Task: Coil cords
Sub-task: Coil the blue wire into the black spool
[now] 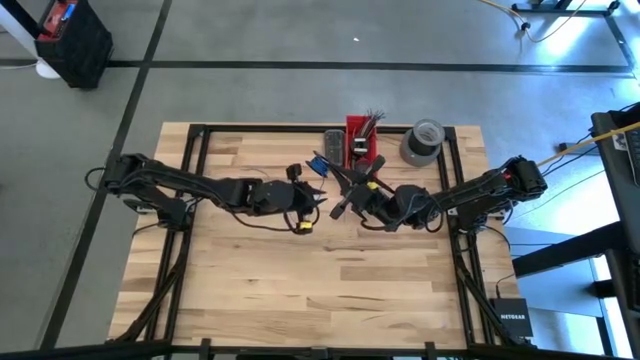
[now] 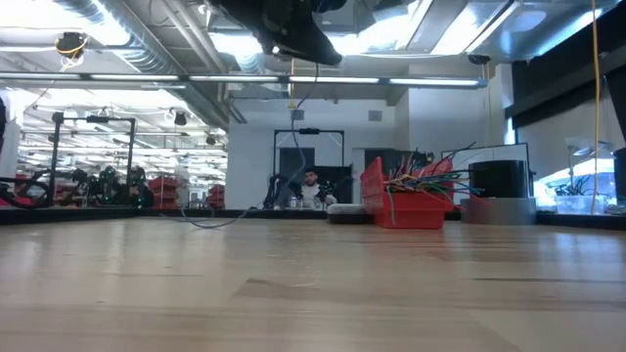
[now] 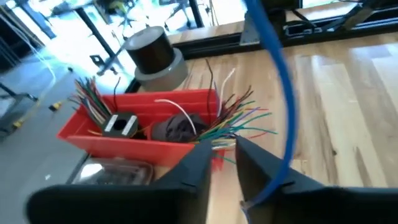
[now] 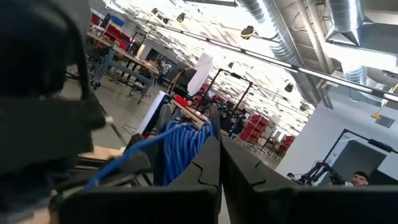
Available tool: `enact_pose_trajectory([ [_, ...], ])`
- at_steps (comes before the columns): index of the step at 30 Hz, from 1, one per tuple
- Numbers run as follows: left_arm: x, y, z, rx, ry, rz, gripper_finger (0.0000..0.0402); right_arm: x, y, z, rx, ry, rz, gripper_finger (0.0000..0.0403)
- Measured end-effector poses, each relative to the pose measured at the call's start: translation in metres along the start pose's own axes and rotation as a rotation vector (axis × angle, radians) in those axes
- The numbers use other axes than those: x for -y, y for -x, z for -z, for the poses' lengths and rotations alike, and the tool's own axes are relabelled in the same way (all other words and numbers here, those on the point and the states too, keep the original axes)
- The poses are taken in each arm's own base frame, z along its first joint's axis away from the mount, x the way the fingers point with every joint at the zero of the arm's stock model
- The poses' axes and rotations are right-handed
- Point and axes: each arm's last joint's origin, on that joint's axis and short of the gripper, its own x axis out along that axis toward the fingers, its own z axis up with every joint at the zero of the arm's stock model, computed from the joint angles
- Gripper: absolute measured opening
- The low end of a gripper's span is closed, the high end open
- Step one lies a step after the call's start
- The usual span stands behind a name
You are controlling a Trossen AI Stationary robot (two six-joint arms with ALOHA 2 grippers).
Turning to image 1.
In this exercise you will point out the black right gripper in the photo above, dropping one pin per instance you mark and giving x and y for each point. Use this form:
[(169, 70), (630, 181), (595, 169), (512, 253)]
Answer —
[(375, 205)]

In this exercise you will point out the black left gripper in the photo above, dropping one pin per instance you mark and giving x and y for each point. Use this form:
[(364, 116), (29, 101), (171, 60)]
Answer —
[(277, 197)]

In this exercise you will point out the small blue object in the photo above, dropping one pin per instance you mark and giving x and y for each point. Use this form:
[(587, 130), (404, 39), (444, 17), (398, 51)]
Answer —
[(311, 162)]

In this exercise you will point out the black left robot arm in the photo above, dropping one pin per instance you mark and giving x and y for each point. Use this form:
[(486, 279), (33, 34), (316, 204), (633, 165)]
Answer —
[(190, 182)]

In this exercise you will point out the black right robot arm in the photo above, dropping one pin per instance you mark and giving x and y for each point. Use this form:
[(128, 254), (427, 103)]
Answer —
[(470, 192)]

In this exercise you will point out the black block with white labels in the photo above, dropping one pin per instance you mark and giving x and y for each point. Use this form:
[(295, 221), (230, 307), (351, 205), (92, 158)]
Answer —
[(361, 146)]

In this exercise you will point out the clear plastic case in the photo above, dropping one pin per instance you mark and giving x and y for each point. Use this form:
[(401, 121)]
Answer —
[(334, 144)]

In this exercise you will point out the red plastic bin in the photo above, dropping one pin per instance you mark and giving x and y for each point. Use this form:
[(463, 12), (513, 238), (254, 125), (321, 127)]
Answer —
[(351, 125)]

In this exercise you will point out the grey tape roll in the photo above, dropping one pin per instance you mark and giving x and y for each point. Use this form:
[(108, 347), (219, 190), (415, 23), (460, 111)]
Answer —
[(415, 159)]

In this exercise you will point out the black tape roll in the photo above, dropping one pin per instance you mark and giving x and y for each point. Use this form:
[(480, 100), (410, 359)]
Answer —
[(417, 142)]

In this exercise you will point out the black Netgear router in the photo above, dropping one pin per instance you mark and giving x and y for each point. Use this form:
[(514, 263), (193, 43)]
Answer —
[(512, 317)]

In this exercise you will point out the black crate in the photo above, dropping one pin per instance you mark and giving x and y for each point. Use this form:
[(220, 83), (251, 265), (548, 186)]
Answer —
[(85, 55)]

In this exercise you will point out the black desk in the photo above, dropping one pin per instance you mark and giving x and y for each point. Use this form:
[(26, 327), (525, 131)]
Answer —
[(620, 200)]

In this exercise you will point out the red box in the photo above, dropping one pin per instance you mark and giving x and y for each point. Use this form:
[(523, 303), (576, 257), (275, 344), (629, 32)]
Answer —
[(57, 20)]

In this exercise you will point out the black aluminium table frame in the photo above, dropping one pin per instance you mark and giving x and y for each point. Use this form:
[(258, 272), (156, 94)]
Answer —
[(275, 128)]

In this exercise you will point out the white post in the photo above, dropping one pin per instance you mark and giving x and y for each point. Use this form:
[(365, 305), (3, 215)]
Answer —
[(47, 70)]

